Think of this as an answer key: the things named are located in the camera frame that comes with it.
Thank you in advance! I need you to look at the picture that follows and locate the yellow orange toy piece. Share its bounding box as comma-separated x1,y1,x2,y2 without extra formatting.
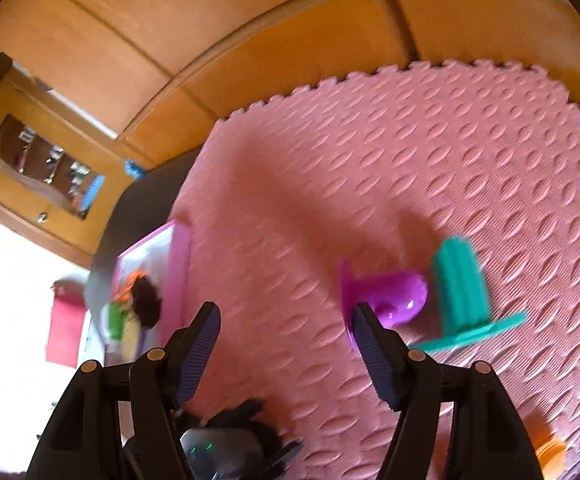
527,412,568,480

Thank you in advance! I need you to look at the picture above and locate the pink foam puzzle mat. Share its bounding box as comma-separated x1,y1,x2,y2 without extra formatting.
170,60,580,480

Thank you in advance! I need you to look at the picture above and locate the small orange toy piece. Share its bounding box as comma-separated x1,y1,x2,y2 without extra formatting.
119,271,145,302

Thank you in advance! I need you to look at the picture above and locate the wooden display cabinet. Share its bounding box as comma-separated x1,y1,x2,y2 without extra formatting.
0,67,136,268

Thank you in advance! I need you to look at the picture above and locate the brown perforated disc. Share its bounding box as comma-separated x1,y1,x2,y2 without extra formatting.
130,276,163,328

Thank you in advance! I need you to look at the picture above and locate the purple plastic cup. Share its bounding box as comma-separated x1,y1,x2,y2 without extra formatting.
339,260,429,353

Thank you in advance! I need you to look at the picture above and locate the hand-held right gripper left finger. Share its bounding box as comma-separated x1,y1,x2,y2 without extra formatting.
27,301,222,480

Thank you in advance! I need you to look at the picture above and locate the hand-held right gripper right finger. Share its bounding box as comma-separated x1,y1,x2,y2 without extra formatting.
350,302,545,480

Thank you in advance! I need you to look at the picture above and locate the pink cardboard box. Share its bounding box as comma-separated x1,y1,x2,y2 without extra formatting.
110,220,193,356

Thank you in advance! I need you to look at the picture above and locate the green ribbed toy piece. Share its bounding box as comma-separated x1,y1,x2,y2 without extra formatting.
412,236,528,353

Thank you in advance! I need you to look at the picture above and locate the wooden wardrobe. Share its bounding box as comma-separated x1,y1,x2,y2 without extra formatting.
0,0,580,171

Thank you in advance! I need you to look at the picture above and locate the red cloth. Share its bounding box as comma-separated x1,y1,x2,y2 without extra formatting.
45,282,88,368

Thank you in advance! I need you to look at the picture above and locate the white and green toy piece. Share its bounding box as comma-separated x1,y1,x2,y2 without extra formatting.
102,300,141,356

